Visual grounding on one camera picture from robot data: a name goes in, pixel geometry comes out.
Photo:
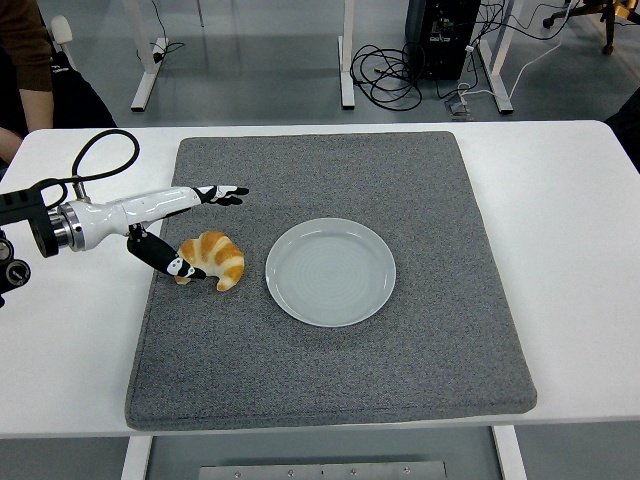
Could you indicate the grey metal plate with screws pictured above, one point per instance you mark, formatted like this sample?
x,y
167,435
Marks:
x,y
320,471

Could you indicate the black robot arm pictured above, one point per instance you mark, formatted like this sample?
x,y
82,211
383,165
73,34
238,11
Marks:
x,y
20,202

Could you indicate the white desk leg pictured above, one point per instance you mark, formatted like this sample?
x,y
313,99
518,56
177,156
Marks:
x,y
346,75
502,97
145,80

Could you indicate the grey fabric mat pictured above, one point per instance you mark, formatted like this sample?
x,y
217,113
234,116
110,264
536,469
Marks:
x,y
350,370

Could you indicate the white chair armrest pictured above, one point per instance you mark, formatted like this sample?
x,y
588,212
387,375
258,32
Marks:
x,y
61,31

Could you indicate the person's left forearm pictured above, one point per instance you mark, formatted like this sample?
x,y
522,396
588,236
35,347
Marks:
x,y
37,112

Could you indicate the black bulky object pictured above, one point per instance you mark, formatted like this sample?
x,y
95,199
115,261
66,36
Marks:
x,y
627,125

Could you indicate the grey floor socket box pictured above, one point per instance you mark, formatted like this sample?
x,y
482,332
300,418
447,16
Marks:
x,y
459,109

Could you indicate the golden croissant bread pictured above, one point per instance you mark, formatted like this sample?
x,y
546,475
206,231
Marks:
x,y
220,255

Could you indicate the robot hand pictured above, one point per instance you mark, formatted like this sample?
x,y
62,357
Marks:
x,y
130,212

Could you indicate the round grey plate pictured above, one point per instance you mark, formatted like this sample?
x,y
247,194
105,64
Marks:
x,y
330,272

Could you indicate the person's right forearm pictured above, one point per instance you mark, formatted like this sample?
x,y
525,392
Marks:
x,y
7,145

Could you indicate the black computer tower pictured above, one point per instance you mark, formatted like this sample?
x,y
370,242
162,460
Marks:
x,y
440,55

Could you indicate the brown chair base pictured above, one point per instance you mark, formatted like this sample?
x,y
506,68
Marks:
x,y
611,30

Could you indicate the white table leg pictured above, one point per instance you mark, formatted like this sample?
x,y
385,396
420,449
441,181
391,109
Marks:
x,y
510,457
136,460

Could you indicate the person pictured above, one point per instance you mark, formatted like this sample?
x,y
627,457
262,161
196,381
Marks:
x,y
75,100

